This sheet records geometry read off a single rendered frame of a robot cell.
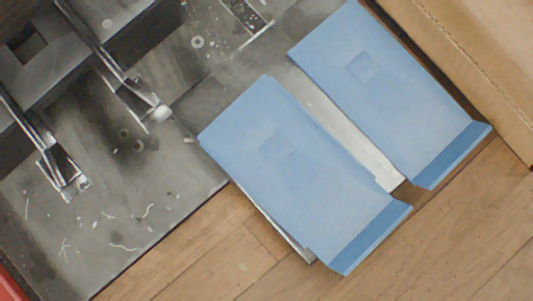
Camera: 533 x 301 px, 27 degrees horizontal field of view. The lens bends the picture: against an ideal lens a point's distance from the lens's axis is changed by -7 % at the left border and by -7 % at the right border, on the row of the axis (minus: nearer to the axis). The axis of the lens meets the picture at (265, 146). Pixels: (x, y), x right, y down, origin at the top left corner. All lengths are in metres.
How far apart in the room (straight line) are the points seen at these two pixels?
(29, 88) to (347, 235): 0.26
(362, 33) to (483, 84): 0.11
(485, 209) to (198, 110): 0.23
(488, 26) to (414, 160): 0.14
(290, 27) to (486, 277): 0.25
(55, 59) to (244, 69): 0.15
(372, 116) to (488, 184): 0.11
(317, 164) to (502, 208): 0.15
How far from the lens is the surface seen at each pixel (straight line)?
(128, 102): 0.83
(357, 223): 0.86
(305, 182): 0.87
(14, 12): 0.71
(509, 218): 0.91
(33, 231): 0.91
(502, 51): 0.94
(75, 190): 0.82
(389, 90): 0.89
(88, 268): 0.89
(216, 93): 0.89
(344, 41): 0.90
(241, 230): 0.89
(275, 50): 0.90
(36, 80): 0.85
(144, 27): 0.88
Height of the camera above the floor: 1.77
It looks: 75 degrees down
